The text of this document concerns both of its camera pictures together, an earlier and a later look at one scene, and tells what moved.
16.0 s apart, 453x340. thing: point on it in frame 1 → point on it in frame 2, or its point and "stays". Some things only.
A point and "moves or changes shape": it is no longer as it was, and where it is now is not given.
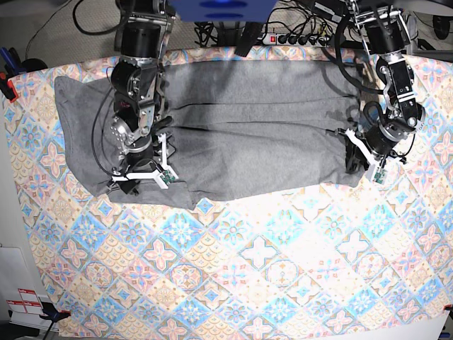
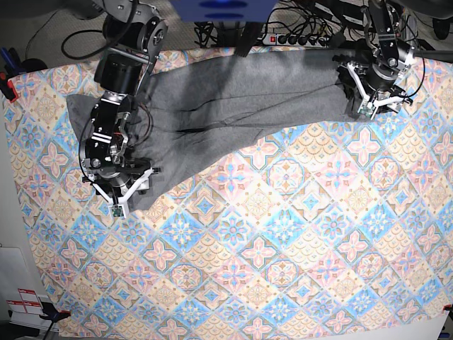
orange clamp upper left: (7, 88) stays
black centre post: (248, 37) stays
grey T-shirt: (231, 127) moves or changes shape
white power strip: (295, 40) stays
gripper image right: (378, 147) → (378, 88)
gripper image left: (139, 164) → (116, 185)
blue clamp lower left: (52, 314) stays
